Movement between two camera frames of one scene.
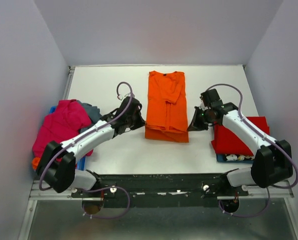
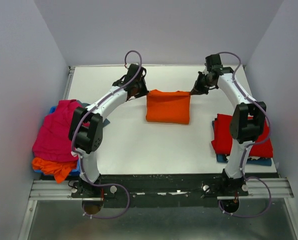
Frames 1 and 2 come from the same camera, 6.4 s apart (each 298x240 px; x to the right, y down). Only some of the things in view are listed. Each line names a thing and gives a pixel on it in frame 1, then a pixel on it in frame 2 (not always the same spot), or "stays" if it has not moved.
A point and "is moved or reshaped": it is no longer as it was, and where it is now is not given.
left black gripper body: (135, 122) -> (141, 90)
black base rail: (171, 190) stays
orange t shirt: (167, 119) is moved or reshaped
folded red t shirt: (225, 142) stays
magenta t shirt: (69, 118) stays
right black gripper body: (202, 119) -> (202, 85)
